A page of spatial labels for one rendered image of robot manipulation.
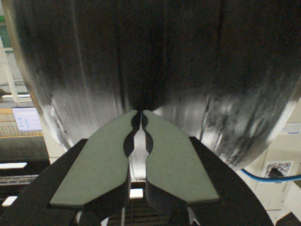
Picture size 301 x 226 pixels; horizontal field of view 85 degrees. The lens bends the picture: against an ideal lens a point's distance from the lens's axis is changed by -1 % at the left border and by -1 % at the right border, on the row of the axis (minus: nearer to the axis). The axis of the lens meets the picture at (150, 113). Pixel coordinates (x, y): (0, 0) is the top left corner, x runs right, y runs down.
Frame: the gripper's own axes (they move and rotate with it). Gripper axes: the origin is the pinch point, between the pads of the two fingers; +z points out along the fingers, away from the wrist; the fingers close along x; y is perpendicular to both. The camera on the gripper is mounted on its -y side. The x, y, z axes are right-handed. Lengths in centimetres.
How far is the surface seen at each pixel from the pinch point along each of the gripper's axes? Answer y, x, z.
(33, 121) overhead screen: 178, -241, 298
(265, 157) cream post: 24.1, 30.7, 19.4
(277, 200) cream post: 39, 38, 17
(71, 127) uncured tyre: 2.4, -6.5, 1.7
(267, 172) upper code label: 29.1, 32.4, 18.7
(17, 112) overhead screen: 156, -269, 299
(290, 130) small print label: 16.5, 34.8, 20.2
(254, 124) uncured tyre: 2.2, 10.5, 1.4
